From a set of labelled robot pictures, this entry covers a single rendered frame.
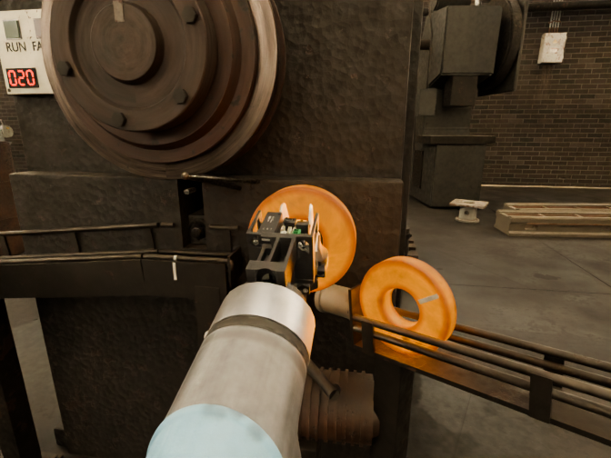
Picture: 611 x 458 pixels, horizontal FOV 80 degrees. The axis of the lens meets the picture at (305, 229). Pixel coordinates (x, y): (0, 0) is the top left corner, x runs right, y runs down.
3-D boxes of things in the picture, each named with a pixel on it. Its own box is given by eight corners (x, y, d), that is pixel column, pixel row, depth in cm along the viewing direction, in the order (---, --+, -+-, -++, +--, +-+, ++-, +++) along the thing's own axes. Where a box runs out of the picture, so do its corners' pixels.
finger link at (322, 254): (331, 234, 49) (324, 276, 41) (331, 244, 50) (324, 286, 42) (295, 233, 49) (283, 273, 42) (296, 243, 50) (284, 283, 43)
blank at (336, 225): (246, 190, 55) (239, 194, 52) (350, 179, 52) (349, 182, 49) (262, 287, 58) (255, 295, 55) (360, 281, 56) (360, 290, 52)
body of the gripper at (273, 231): (322, 210, 42) (306, 275, 32) (322, 269, 47) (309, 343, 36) (257, 206, 43) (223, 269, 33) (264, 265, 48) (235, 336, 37)
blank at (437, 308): (395, 354, 64) (385, 363, 62) (356, 273, 67) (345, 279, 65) (476, 336, 53) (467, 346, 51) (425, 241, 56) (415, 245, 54)
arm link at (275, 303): (310, 392, 33) (207, 380, 34) (316, 348, 37) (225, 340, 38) (307, 319, 28) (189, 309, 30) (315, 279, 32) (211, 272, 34)
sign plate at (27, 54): (15, 94, 91) (-2, 14, 86) (109, 94, 87) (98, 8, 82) (5, 94, 89) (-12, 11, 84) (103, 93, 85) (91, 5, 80)
